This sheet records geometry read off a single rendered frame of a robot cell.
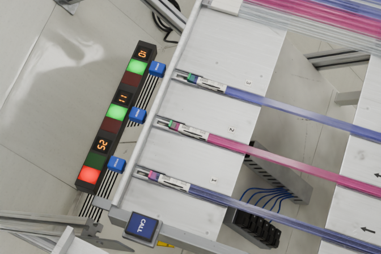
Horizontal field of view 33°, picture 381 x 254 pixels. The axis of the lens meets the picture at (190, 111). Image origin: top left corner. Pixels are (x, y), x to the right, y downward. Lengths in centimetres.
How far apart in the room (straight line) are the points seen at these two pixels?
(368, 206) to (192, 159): 34
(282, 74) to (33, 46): 74
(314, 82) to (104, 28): 71
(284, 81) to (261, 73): 43
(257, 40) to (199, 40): 12
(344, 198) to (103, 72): 109
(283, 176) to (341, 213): 44
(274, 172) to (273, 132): 13
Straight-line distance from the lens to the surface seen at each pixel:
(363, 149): 128
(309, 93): 183
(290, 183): 167
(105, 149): 126
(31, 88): 195
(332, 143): 190
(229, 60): 133
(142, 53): 135
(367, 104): 133
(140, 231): 115
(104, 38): 212
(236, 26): 137
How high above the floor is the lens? 168
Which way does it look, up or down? 46 degrees down
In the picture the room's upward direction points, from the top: 84 degrees clockwise
